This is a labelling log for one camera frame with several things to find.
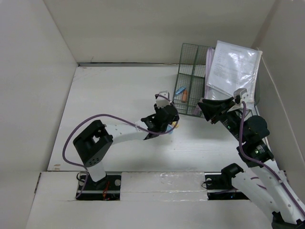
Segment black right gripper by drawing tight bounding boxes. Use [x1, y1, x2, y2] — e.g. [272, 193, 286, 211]
[197, 95, 247, 143]

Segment blue highlighter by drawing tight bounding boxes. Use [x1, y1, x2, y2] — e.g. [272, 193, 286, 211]
[166, 125, 173, 134]

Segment clear pouch with purple zipper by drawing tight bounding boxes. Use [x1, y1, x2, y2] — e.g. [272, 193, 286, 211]
[205, 43, 241, 100]

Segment clear mesh document pouch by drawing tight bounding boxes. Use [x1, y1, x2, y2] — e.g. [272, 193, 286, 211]
[205, 41, 263, 103]

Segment pink highlighter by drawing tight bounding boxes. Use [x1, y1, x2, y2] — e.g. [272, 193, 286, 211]
[193, 106, 201, 115]

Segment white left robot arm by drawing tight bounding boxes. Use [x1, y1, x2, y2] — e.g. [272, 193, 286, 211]
[73, 105, 179, 189]

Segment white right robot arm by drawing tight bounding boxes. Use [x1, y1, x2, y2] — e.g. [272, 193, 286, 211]
[198, 96, 305, 229]

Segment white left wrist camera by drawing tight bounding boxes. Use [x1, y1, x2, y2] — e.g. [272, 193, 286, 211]
[155, 91, 171, 108]

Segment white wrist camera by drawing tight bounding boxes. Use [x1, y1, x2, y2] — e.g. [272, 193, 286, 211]
[234, 88, 250, 104]
[155, 91, 171, 108]

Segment green wire desk organizer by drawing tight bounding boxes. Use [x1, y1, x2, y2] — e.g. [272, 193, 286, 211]
[173, 43, 258, 117]

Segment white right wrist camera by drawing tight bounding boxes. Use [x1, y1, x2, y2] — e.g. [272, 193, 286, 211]
[234, 88, 250, 104]

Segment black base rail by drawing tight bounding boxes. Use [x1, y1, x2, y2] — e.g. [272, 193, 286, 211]
[76, 172, 247, 202]

